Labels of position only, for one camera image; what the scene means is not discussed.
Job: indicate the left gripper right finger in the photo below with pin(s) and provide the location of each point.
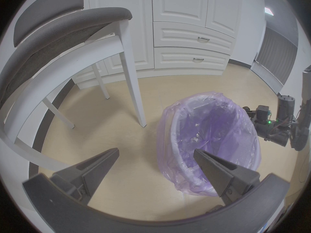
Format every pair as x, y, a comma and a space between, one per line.
223, 178

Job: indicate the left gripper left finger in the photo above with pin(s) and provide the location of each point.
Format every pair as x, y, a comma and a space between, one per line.
94, 173

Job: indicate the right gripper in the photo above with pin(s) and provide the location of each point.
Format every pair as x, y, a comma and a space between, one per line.
267, 132

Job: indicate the purple plastic bag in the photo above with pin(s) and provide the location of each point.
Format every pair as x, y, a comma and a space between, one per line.
218, 130

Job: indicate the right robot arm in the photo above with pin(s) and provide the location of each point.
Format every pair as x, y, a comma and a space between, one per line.
286, 105

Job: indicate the white trash bin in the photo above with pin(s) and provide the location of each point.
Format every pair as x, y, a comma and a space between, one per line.
175, 142

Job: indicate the grey curtain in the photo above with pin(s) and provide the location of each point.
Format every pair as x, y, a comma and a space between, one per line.
277, 57

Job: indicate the white chair grey cushions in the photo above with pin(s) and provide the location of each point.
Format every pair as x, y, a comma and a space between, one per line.
73, 25

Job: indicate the white wardrobe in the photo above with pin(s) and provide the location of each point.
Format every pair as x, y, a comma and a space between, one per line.
179, 3

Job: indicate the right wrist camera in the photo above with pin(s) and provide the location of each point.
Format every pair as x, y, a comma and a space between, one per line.
263, 113

